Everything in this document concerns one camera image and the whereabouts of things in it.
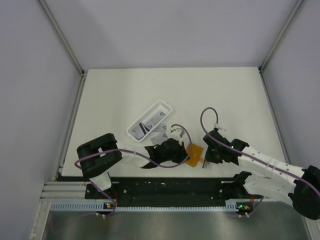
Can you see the silver diamond card in basket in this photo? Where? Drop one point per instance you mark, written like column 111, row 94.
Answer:
column 149, row 125

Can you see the white plastic basket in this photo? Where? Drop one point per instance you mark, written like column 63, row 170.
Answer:
column 159, row 105

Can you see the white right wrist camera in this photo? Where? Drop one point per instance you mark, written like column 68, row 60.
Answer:
column 219, row 128

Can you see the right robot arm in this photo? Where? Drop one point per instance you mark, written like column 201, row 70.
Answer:
column 265, row 176

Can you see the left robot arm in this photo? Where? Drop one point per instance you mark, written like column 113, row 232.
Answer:
column 97, row 156

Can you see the left aluminium frame post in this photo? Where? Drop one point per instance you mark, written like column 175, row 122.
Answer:
column 76, row 96

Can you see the white slotted cable duct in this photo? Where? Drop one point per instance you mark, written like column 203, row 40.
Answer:
column 232, row 205

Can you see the yellow leather card holder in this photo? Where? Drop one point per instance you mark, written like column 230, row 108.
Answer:
column 196, row 155

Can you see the silver diamond card by basket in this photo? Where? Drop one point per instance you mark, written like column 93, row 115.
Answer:
column 161, row 128

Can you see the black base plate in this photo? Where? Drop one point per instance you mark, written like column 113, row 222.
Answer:
column 175, row 191

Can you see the silver stripe card in basket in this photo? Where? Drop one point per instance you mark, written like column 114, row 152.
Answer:
column 139, row 131

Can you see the right aluminium frame post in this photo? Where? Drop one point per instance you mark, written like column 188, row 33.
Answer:
column 280, row 37

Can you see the silver VIP card in basket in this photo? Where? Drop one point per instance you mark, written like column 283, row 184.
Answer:
column 157, row 117

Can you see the aluminium frame post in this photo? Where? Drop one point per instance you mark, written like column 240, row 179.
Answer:
column 76, row 96
column 280, row 37

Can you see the silver card black stripe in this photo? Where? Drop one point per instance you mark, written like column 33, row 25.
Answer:
column 206, row 162

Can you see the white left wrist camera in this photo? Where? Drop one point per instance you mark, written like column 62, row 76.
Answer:
column 176, row 132

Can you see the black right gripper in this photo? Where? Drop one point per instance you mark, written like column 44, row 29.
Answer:
column 210, row 158

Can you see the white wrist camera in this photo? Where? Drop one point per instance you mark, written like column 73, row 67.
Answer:
column 176, row 132
column 219, row 128

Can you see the silver VIP card on table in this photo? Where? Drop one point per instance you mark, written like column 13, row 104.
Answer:
column 159, row 139

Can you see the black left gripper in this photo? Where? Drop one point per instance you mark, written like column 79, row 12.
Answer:
column 182, row 154

